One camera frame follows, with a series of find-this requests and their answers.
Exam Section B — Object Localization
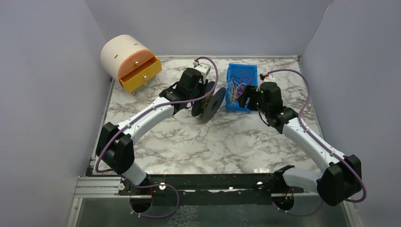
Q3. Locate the orange-yellow cable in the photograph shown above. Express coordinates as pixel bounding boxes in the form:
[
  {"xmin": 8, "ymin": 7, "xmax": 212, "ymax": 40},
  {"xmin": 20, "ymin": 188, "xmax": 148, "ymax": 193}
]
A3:
[{"xmin": 201, "ymin": 91, "xmax": 216, "ymax": 111}]

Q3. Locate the dark grey cable spool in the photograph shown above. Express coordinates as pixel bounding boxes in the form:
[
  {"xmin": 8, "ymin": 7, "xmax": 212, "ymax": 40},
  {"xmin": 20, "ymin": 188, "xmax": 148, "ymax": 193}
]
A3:
[{"xmin": 191, "ymin": 87, "xmax": 226, "ymax": 123}]

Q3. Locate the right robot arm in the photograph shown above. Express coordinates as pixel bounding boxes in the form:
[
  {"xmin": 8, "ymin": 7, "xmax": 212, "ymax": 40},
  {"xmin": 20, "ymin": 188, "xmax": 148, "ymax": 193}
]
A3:
[{"xmin": 237, "ymin": 82, "xmax": 366, "ymax": 206}]

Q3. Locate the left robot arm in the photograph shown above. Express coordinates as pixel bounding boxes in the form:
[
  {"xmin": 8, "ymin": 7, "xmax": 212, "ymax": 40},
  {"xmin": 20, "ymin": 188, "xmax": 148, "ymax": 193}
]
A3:
[{"xmin": 96, "ymin": 63, "xmax": 215, "ymax": 185}]

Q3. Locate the blue plastic bin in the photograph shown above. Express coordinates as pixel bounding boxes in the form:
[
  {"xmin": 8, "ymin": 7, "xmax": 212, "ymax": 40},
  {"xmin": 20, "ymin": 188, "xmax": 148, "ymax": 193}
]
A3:
[{"xmin": 225, "ymin": 63, "xmax": 258, "ymax": 112}]

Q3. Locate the round mini drawer cabinet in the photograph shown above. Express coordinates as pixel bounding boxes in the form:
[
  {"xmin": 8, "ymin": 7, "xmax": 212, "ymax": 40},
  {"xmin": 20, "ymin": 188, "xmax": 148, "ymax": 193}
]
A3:
[{"xmin": 100, "ymin": 35, "xmax": 162, "ymax": 93}]

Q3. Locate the red cable bundle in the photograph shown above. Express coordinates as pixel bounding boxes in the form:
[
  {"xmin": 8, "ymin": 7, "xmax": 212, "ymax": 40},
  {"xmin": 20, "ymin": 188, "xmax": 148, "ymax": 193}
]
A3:
[{"xmin": 230, "ymin": 72, "xmax": 255, "ymax": 95}]

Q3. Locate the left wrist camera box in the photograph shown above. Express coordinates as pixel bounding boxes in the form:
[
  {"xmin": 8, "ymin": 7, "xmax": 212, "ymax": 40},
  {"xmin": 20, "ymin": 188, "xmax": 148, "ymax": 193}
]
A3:
[{"xmin": 193, "ymin": 61, "xmax": 211, "ymax": 77}]

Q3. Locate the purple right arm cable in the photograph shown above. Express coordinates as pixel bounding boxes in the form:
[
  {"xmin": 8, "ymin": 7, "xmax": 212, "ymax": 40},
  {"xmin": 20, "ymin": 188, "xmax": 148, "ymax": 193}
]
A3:
[{"xmin": 260, "ymin": 69, "xmax": 367, "ymax": 218}]

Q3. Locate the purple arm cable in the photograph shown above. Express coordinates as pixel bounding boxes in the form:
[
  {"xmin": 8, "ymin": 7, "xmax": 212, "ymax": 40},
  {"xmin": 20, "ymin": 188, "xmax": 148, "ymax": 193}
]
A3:
[
  {"xmin": 94, "ymin": 56, "xmax": 219, "ymax": 219},
  {"xmin": 260, "ymin": 69, "xmax": 367, "ymax": 218}
]

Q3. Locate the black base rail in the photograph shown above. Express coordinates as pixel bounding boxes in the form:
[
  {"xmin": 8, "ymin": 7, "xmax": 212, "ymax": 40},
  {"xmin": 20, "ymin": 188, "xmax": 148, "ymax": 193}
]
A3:
[{"xmin": 118, "ymin": 173, "xmax": 304, "ymax": 206}]

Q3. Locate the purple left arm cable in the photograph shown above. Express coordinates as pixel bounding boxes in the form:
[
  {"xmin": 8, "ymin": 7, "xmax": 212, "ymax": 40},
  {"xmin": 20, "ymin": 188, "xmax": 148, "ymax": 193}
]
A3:
[{"xmin": 94, "ymin": 56, "xmax": 219, "ymax": 219}]

